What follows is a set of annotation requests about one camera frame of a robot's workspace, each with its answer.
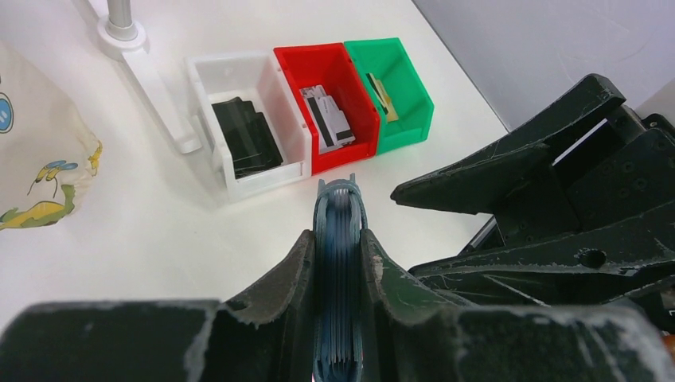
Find black cards in white bin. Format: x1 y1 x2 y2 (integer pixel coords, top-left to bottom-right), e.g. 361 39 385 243
212 96 283 179

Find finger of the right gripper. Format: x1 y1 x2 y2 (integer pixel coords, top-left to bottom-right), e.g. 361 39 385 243
390 73 626 215
410 202 674 306

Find cream patterned cloth bag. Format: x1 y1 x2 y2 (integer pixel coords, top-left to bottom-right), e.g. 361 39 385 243
1 42 103 230

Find red plastic bin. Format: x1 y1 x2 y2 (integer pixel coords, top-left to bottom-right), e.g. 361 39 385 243
273 43 380 175

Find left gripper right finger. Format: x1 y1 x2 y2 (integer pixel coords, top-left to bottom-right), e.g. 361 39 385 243
360 229 670 381

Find white plastic bin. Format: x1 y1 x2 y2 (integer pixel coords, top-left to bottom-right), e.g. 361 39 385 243
185 51 312 202

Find metal pole with white base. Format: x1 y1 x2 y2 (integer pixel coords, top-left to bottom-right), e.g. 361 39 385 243
84 0 202 154

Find blue card holder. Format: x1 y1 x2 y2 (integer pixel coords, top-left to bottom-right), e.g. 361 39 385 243
312 173 368 381

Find gold cards in green bin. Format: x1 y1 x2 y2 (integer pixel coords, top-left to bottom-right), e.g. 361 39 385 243
366 73 399 123

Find white cards in red bin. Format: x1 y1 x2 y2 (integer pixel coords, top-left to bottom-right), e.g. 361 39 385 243
300 84 356 154

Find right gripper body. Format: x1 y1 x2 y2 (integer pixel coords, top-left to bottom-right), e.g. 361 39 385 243
493 105 675 333

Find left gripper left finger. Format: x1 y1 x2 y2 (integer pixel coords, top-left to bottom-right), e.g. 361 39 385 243
1 230 315 381

